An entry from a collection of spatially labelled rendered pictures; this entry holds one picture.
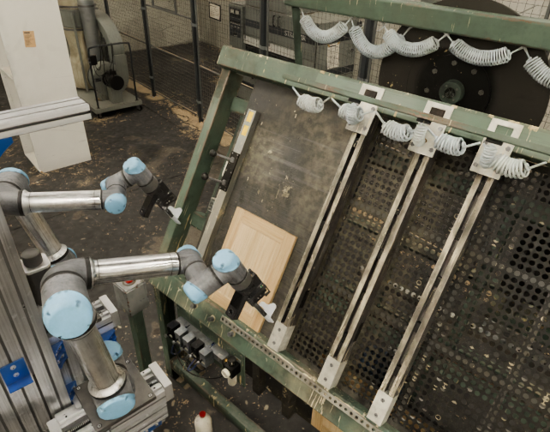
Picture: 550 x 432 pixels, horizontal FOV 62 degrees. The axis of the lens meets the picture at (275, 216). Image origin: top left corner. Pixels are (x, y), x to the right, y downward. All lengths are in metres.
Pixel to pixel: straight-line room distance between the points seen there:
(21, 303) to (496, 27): 2.03
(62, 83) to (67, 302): 4.42
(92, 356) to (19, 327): 0.32
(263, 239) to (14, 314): 1.07
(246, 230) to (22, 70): 3.70
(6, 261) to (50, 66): 4.09
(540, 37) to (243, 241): 1.50
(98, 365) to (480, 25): 1.92
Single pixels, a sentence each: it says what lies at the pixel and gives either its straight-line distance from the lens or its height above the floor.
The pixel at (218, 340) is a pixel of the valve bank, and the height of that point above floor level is 0.77.
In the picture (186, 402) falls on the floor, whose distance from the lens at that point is 3.08.
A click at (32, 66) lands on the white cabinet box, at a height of 1.16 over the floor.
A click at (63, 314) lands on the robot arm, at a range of 1.31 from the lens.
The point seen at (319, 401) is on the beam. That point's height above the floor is 0.84.
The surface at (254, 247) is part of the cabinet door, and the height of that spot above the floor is 1.19.
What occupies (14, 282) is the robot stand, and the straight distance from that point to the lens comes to 1.61.
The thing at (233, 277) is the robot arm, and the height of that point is 1.57.
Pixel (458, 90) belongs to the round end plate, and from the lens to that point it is 2.31.
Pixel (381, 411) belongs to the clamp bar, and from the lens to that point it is 1.91.
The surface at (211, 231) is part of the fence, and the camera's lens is 2.33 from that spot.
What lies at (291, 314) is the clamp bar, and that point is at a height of 1.08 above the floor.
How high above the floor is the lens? 2.52
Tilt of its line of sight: 33 degrees down
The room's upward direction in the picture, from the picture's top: 2 degrees clockwise
